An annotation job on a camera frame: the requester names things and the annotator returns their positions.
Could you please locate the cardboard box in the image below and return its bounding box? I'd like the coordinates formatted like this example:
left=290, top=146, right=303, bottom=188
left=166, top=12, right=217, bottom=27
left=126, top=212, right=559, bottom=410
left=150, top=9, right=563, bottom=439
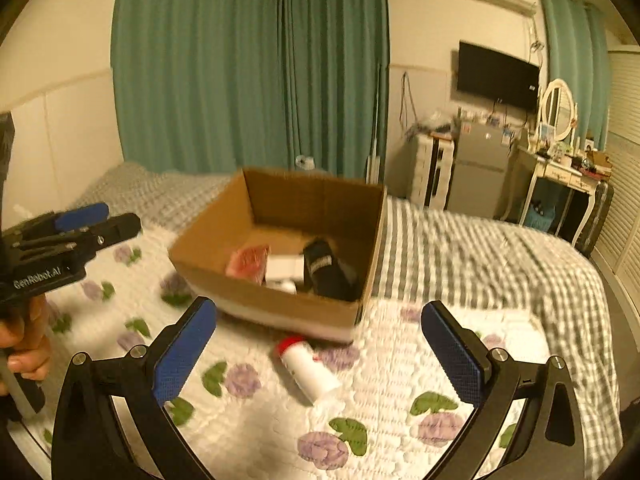
left=168, top=167, right=388, bottom=345

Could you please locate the narrow teal curtain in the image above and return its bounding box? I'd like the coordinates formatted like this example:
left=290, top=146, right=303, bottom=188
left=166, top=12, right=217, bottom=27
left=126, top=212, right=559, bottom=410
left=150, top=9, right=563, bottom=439
left=537, top=0, right=612, bottom=153

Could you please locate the silver fridge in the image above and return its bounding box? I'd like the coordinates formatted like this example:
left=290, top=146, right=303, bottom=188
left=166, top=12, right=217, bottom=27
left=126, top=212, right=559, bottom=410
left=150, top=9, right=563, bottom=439
left=447, top=120, right=511, bottom=218

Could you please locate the oval white vanity mirror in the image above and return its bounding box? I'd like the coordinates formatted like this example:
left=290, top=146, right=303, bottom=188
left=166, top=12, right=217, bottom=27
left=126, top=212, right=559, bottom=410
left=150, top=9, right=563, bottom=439
left=537, top=79, right=578, bottom=143

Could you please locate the white louvered wardrobe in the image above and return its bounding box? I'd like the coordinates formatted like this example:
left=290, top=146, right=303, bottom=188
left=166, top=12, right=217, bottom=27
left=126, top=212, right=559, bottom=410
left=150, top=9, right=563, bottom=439
left=590, top=47, right=640, bottom=306

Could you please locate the person's left hand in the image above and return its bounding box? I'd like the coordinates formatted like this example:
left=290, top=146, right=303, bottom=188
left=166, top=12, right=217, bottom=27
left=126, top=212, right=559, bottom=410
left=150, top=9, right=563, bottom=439
left=0, top=292, right=53, bottom=396

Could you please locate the black wall television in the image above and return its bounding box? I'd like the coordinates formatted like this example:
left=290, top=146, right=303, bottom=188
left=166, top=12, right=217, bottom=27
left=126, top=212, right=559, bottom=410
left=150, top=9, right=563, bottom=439
left=457, top=41, right=541, bottom=111

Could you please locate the wide teal curtain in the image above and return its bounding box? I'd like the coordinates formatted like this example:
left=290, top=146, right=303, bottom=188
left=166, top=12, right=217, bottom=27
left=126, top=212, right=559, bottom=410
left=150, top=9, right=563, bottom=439
left=111, top=0, right=391, bottom=178

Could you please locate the dark suitcase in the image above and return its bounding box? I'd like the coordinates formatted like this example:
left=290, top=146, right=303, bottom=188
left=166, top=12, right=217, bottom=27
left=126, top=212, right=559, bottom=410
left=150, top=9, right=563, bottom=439
left=582, top=180, right=615, bottom=256

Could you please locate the white power adapter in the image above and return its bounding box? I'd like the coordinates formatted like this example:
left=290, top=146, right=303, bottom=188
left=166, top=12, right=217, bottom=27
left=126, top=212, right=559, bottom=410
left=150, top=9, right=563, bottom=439
left=264, top=255, right=305, bottom=283

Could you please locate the grey checked bedsheet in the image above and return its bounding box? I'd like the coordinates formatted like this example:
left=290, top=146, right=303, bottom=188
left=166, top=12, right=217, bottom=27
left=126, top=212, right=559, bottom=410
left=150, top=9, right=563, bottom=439
left=75, top=162, right=621, bottom=480

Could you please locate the white bottle with red cap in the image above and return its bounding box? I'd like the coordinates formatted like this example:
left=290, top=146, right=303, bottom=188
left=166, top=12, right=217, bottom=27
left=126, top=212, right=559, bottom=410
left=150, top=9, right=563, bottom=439
left=272, top=335, right=342, bottom=406

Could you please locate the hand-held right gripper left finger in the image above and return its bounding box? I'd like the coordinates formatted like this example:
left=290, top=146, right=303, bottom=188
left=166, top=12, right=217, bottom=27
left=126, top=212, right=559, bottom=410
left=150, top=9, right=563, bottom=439
left=51, top=296, right=218, bottom=480

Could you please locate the pink packet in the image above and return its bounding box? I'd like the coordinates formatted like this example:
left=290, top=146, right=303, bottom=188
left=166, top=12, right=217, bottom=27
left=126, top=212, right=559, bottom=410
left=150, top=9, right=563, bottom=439
left=225, top=244, right=271, bottom=283

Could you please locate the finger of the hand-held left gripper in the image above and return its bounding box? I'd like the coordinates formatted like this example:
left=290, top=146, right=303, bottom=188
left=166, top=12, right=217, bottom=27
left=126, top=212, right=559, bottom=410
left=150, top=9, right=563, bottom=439
left=21, top=202, right=112, bottom=234
left=64, top=212, right=144, bottom=260

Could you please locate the hanging wall cable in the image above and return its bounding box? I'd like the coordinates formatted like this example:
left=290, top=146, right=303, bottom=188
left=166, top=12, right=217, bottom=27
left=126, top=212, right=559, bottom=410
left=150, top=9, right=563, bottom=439
left=400, top=71, right=421, bottom=128

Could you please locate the white dressing table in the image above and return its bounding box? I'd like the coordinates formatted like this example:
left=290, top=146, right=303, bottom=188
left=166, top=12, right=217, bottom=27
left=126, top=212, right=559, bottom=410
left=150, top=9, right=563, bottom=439
left=502, top=142, right=608, bottom=251

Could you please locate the white floral quilt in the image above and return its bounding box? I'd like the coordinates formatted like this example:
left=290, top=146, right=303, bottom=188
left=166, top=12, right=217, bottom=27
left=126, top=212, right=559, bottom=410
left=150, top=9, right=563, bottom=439
left=7, top=225, right=551, bottom=480

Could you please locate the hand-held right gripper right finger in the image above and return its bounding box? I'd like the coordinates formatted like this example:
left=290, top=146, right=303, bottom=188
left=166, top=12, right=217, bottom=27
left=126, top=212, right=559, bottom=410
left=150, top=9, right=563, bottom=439
left=420, top=301, right=586, bottom=480

